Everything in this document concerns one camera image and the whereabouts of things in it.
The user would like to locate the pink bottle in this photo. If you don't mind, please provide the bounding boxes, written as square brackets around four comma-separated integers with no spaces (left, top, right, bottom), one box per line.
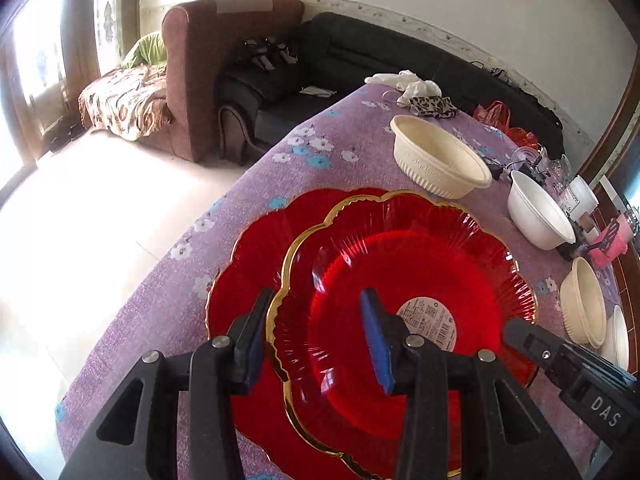
[589,212,636,267]

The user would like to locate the small white bowl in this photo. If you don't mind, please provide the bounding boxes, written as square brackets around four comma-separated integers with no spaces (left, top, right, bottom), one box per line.
[602,305,631,373]

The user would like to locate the large cream ribbed bowl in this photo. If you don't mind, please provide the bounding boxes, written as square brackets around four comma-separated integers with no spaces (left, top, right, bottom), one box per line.
[390,114,493,200]

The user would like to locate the white plastic jar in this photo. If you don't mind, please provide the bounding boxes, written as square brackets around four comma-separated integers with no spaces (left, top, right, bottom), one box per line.
[560,175,600,223]

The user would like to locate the red plastic bag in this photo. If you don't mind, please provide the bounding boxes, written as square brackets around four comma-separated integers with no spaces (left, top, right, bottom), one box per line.
[472,101,512,133]

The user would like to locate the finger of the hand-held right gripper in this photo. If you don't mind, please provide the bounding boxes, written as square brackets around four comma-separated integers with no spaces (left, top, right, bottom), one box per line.
[502,317,640,443]

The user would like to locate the black sofa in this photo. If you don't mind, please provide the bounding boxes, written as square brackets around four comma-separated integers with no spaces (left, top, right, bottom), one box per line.
[215,11,565,158]

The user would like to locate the green pillow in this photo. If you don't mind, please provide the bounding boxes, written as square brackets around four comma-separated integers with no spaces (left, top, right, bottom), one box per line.
[121,30,168,68]

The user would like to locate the red gold-rimmed glass plate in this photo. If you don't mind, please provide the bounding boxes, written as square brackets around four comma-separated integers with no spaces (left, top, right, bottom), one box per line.
[267,190,540,478]

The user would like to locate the red scalloped glass plate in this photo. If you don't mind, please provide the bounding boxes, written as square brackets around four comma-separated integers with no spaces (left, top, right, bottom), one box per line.
[205,187,401,480]

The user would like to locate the white patterned curtain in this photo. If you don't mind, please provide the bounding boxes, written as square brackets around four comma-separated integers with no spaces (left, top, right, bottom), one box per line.
[95,0,126,76]

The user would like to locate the clear plastic cup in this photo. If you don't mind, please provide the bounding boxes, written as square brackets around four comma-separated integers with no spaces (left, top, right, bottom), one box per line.
[515,145,543,167]

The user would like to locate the floral blanket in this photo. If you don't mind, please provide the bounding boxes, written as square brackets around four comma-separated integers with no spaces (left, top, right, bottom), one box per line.
[79,63,173,142]

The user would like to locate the black strappy bag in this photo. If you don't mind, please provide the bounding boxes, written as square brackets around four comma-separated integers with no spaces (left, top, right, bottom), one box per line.
[240,36,301,73]

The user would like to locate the white gloves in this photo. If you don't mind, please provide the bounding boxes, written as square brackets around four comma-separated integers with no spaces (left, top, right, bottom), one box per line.
[364,70,443,108]

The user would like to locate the purple floral tablecloth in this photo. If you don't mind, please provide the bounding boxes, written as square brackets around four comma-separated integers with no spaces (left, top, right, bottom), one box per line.
[54,82,621,480]

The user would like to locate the small black gadget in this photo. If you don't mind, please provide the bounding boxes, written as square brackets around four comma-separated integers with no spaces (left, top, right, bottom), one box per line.
[482,155,551,186]

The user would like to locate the brown armchair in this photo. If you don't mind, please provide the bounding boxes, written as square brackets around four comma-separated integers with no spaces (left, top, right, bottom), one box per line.
[162,0,306,163]

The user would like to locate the small cream bowl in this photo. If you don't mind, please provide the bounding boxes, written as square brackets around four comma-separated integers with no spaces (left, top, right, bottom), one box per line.
[559,256,608,346]

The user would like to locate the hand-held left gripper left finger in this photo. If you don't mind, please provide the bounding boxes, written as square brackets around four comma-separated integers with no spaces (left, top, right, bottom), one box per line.
[59,287,275,480]

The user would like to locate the red crinkled bag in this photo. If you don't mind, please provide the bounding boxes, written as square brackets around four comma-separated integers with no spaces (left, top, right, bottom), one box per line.
[502,127,541,150]

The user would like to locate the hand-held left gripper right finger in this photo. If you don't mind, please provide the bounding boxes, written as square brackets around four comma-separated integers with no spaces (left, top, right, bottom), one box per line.
[360,287,593,480]

